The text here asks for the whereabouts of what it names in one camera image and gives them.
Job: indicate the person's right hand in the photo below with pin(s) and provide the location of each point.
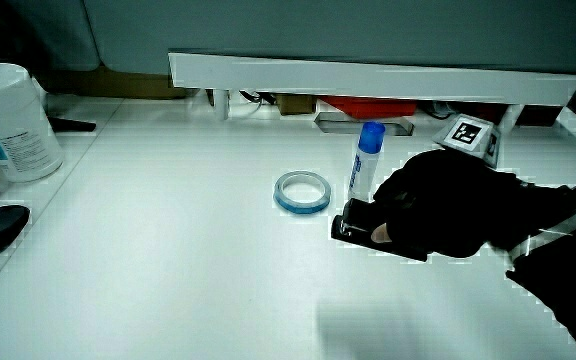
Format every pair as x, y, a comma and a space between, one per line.
448, 200

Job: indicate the black stapler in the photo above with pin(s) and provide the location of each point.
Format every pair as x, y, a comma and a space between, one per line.
358, 225

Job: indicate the white glue stick blue cap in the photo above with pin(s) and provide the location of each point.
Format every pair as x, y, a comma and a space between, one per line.
364, 170

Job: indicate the red box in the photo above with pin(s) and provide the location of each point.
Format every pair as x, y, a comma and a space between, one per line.
373, 106

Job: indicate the white desk shelf riser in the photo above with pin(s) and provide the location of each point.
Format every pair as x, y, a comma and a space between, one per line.
368, 77

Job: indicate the blue tape roll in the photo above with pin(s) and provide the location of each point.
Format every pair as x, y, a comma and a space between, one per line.
283, 200

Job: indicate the small brown box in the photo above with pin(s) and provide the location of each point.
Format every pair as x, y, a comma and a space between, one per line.
294, 103

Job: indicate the grey desk partition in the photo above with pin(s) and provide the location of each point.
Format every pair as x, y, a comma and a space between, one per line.
343, 27

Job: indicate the brown cardboard box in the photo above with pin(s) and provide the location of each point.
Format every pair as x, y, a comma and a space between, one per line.
118, 82

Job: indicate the white wipes canister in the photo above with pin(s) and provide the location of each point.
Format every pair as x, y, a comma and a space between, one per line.
8, 115

